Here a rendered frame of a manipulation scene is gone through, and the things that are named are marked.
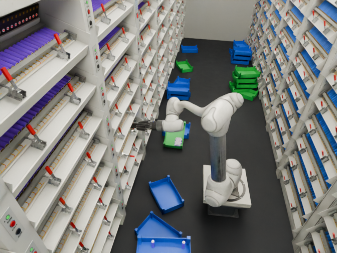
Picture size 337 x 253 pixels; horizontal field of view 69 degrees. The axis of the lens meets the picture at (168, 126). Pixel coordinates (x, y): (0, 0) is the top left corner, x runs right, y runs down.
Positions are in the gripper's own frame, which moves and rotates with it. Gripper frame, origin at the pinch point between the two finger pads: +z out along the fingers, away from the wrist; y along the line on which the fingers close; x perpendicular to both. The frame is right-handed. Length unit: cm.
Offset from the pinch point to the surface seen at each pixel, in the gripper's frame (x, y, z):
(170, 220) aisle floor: -63, -44, -30
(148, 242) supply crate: -22, -83, -28
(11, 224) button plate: 60, -120, -12
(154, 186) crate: -60, -14, -11
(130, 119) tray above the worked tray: 10.6, -5.4, -1.7
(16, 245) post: 52, -122, -10
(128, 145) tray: -8.4, -14.4, 1.3
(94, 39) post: 86, -48, -15
